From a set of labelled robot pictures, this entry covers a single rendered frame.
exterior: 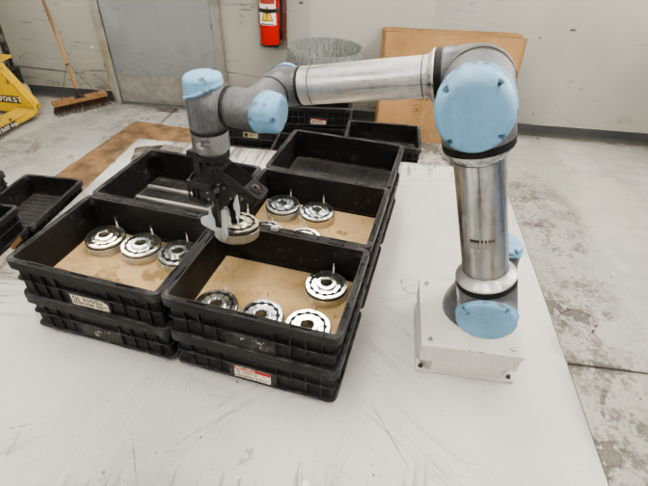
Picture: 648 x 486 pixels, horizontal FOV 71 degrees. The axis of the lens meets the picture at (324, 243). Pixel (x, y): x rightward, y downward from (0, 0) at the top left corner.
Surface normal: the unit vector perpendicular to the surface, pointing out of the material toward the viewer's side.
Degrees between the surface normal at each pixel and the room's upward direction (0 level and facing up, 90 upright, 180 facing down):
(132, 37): 90
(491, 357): 91
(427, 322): 1
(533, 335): 0
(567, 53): 90
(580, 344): 0
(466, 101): 83
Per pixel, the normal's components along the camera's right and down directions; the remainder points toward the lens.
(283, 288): 0.03, -0.79
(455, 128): -0.33, 0.48
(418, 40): -0.11, 0.48
